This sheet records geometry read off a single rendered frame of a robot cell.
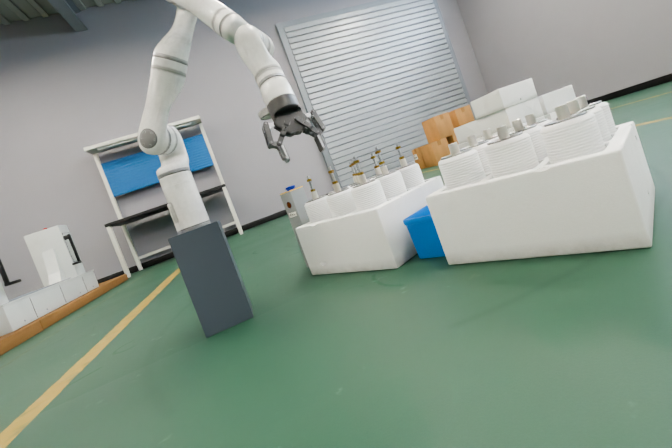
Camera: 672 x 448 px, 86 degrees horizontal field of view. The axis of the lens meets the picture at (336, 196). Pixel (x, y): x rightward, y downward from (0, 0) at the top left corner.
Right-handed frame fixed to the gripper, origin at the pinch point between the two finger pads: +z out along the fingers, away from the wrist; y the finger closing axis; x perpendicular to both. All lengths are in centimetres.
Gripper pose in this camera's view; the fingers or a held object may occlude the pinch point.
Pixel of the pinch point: (304, 153)
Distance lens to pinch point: 85.7
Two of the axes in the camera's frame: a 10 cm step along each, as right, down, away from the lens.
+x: -3.1, 3.0, 9.0
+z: 4.2, 9.0, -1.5
